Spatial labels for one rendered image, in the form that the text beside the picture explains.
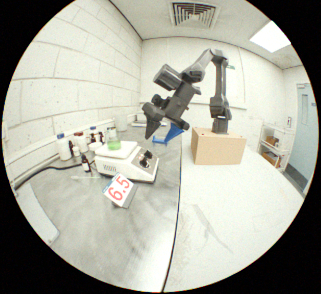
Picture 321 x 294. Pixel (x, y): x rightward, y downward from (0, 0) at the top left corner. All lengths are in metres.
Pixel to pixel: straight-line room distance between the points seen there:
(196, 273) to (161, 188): 0.25
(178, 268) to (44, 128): 0.74
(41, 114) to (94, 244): 0.62
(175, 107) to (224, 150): 0.25
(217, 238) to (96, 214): 0.26
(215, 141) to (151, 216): 0.32
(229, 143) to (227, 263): 0.38
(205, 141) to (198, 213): 0.24
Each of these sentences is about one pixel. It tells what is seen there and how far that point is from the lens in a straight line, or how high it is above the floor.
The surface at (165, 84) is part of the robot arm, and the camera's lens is 0.29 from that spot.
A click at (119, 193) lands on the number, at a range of 0.28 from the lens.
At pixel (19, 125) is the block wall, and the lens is 0.67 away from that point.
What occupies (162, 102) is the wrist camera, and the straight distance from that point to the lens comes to 0.33.
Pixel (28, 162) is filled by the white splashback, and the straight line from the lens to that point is 0.65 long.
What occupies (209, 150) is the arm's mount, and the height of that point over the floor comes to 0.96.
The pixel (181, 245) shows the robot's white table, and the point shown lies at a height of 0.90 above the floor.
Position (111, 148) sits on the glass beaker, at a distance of 0.33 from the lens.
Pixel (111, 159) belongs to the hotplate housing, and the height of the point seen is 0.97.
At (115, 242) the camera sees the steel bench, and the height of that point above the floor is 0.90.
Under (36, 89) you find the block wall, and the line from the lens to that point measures 0.70.
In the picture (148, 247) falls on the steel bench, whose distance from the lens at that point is 0.22.
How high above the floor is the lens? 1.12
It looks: 15 degrees down
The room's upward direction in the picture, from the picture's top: straight up
